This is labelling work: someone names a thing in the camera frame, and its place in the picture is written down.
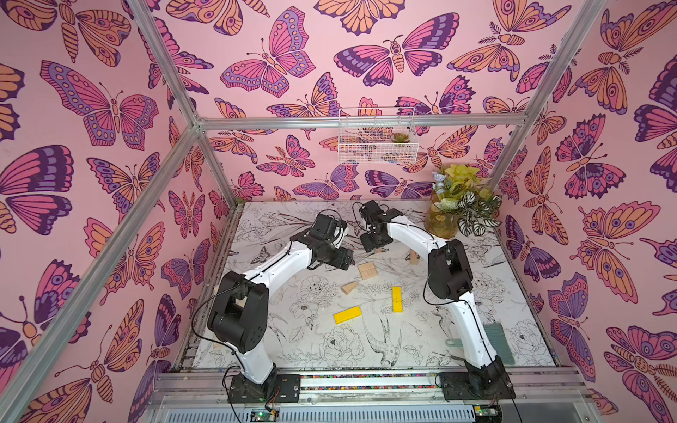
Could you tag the front aluminium rail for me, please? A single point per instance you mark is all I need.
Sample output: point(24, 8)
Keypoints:
point(541, 394)

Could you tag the natural wooden rectangular block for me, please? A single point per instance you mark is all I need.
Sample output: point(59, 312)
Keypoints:
point(367, 267)

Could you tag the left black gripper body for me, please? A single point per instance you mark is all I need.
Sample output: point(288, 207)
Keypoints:
point(337, 258)

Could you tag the aluminium frame structure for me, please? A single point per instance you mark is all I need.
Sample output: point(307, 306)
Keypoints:
point(34, 371)

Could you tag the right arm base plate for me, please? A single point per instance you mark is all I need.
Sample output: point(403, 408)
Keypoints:
point(465, 386)

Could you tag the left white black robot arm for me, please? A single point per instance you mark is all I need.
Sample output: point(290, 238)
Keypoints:
point(238, 317)

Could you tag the long yellow block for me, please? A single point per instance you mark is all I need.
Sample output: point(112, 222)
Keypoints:
point(347, 315)

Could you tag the white wire basket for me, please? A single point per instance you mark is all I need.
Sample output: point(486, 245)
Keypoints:
point(367, 140)

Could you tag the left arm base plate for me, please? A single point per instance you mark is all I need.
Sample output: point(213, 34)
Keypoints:
point(264, 388)

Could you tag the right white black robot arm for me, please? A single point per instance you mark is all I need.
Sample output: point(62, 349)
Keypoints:
point(449, 277)

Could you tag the small succulent in basket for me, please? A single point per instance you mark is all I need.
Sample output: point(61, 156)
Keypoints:
point(400, 138)

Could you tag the potted plant amber vase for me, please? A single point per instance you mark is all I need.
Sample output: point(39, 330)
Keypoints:
point(462, 203)

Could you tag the short yellow block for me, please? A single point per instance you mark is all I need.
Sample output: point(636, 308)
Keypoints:
point(396, 300)

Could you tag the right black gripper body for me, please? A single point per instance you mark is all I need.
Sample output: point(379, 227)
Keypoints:
point(370, 240)

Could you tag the teal dustpan brush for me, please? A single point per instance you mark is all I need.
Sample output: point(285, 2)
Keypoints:
point(496, 337)

